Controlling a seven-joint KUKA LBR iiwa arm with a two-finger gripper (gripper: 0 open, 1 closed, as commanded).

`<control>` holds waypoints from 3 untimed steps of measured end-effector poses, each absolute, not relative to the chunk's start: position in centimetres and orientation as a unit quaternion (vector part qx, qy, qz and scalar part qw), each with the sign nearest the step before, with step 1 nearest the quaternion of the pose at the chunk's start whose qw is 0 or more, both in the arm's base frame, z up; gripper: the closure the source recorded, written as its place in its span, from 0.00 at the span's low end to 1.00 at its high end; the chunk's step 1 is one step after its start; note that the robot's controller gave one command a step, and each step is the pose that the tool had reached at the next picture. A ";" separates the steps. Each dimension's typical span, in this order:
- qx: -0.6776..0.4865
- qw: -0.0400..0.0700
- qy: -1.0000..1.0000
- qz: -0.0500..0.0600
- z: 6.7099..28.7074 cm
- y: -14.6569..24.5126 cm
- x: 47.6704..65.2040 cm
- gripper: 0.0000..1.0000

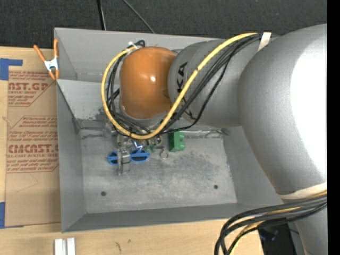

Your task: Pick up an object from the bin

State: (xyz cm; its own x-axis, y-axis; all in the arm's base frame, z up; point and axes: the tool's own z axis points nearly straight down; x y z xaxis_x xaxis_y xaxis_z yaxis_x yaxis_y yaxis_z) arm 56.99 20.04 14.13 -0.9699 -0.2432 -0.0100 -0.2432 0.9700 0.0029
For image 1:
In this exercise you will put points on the grey metal bin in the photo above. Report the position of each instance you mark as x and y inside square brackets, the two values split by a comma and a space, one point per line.
[164, 185]

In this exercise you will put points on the green toy block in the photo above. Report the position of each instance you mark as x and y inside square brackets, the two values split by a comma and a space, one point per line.
[176, 142]

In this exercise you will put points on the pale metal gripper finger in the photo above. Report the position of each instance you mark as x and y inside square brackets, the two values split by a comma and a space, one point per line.
[123, 169]
[125, 155]

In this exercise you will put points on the brown cardboard board, red print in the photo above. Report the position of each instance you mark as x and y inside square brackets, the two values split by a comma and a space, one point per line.
[32, 190]

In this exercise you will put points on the blue sunglasses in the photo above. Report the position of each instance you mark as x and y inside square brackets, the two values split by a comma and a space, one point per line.
[139, 156]

